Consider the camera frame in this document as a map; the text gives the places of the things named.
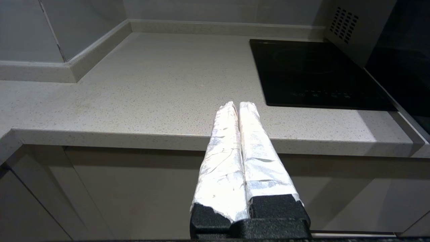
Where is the silver taped left gripper left finger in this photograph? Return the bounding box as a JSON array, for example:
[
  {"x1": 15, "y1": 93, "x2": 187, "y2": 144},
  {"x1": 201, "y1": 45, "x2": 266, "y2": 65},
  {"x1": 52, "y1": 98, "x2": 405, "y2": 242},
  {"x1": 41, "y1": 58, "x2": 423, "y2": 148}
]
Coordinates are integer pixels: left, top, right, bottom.
[{"x1": 189, "y1": 100, "x2": 251, "y2": 237}]

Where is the silver taped left gripper right finger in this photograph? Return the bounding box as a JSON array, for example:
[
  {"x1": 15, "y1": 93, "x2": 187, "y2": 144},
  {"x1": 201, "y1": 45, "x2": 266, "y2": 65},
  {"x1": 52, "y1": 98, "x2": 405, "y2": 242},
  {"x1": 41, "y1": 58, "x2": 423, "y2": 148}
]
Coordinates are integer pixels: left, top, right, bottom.
[{"x1": 238, "y1": 101, "x2": 311, "y2": 232}]

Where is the black glass microwave door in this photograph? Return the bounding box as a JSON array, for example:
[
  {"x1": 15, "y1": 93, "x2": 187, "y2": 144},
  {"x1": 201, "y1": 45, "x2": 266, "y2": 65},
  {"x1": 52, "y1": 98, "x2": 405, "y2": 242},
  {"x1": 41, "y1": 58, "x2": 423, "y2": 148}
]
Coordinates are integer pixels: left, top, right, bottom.
[{"x1": 364, "y1": 0, "x2": 430, "y2": 143}]

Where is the silver microwave oven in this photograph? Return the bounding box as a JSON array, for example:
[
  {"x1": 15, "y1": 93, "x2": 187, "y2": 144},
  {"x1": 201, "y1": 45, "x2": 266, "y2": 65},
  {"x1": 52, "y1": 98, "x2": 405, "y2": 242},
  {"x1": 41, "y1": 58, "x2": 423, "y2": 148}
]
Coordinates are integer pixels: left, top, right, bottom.
[{"x1": 324, "y1": 0, "x2": 397, "y2": 68}]

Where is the grey cabinet front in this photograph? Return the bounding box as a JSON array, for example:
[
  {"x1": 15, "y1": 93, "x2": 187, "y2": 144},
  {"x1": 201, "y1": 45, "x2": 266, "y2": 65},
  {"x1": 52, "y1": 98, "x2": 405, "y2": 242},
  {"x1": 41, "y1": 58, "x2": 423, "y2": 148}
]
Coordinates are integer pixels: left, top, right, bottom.
[
  {"x1": 65, "y1": 147, "x2": 430, "y2": 240},
  {"x1": 0, "y1": 145, "x2": 115, "y2": 242},
  {"x1": 401, "y1": 212, "x2": 430, "y2": 238}
]

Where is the black induction cooktop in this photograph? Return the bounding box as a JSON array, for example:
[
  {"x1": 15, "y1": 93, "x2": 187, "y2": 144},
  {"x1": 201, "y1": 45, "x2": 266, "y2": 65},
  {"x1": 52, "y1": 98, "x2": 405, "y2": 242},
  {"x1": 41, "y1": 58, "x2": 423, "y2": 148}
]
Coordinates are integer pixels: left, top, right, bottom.
[{"x1": 249, "y1": 39, "x2": 397, "y2": 112}]

